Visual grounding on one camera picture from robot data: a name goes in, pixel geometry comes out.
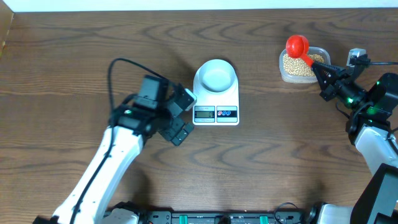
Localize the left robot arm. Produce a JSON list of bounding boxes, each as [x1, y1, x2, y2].
[[34, 75, 197, 224]]

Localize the white digital kitchen scale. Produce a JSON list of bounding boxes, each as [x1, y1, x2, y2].
[[192, 71, 240, 126]]

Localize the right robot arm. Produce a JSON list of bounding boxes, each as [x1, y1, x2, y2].
[[311, 55, 397, 223]]

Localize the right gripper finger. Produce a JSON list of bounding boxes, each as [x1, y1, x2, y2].
[[312, 68, 336, 92], [312, 62, 345, 75]]

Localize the clear plastic container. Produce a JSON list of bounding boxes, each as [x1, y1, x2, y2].
[[279, 47, 331, 84]]

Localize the grey round bowl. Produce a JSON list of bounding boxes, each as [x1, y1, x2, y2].
[[198, 59, 237, 93]]

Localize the red measuring scoop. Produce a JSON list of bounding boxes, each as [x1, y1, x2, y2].
[[285, 35, 313, 67]]

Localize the pile of soybeans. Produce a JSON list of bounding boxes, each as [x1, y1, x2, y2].
[[283, 54, 315, 77]]

